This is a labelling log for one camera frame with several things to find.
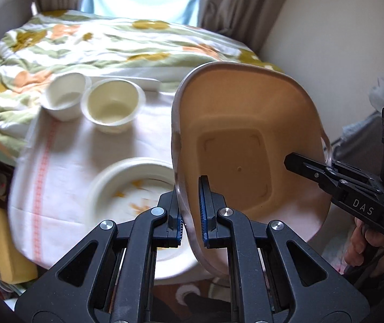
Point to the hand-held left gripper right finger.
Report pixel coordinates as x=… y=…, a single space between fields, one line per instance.
x=204 y=208

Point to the cream bowl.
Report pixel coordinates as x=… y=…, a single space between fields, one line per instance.
x=111 y=104

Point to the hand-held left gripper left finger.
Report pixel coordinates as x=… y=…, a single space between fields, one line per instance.
x=178 y=224

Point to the grey headboard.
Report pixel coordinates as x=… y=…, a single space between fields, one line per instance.
x=3 y=20

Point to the white tablecloth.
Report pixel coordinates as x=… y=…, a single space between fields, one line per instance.
x=74 y=151

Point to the person's right hand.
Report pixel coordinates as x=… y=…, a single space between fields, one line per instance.
x=357 y=245

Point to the floral striped blanket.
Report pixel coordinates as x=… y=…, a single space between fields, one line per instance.
x=77 y=47

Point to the white cup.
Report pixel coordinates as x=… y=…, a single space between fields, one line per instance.
x=65 y=94

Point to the white duck print plate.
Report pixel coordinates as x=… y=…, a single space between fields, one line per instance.
x=124 y=188

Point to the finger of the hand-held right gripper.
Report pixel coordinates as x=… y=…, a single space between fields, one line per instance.
x=306 y=168

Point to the dark floral rug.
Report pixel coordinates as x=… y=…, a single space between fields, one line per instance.
x=192 y=296

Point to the grey garment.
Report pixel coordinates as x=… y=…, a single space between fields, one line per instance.
x=353 y=148

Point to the yellow sponge block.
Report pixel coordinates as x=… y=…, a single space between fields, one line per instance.
x=7 y=242

